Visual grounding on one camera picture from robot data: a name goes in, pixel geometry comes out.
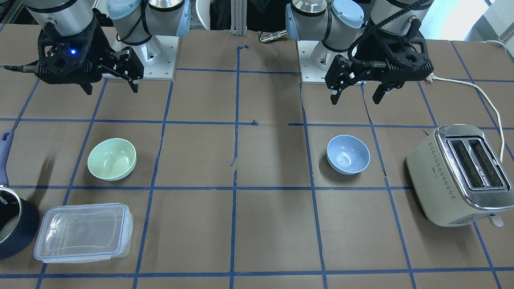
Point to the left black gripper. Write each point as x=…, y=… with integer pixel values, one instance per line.
x=364, y=51

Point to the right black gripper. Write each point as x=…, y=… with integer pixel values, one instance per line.
x=103, y=50

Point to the blue bowl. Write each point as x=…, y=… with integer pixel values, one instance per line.
x=347, y=154

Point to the green bowl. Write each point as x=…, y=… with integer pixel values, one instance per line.
x=112, y=160

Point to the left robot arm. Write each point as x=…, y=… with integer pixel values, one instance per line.
x=341, y=25

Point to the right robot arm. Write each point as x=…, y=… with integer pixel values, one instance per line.
x=136, y=21

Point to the cream silver toaster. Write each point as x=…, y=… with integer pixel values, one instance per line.
x=458, y=177

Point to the clear plastic food container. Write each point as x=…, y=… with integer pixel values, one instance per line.
x=84, y=233

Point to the dark blue saucepan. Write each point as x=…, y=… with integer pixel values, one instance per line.
x=19, y=219

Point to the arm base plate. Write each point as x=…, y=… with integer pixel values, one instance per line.
x=159, y=56
x=315, y=60

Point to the aluminium frame post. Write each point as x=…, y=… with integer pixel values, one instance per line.
x=238, y=13

